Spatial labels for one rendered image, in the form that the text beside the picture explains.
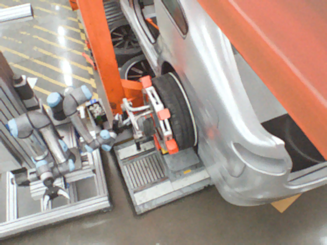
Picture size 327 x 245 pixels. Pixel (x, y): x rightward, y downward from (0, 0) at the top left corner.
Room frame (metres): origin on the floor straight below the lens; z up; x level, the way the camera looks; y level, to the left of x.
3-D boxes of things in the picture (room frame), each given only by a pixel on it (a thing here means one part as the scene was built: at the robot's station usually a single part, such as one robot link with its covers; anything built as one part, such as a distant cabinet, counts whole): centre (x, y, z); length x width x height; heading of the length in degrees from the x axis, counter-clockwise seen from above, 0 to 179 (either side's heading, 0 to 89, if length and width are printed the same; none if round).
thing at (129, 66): (2.58, 0.06, 0.39); 0.66 x 0.66 x 0.24
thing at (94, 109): (2.11, 0.61, 0.51); 0.20 x 0.14 x 0.13; 23
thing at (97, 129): (2.13, 0.61, 0.44); 0.43 x 0.17 x 0.03; 16
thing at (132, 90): (2.22, 0.06, 0.69); 0.52 x 0.17 x 0.35; 106
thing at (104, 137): (1.52, 0.46, 0.91); 0.11 x 0.08 x 0.11; 125
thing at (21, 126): (1.36, 0.90, 1.19); 0.15 x 0.12 x 0.55; 114
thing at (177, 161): (1.75, -0.15, 0.32); 0.40 x 0.30 x 0.28; 16
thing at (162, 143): (1.70, 0.02, 0.85); 0.54 x 0.07 x 0.54; 16
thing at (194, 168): (1.74, -0.15, 0.13); 0.50 x 0.36 x 0.10; 16
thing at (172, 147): (1.40, -0.07, 0.85); 0.09 x 0.08 x 0.07; 16
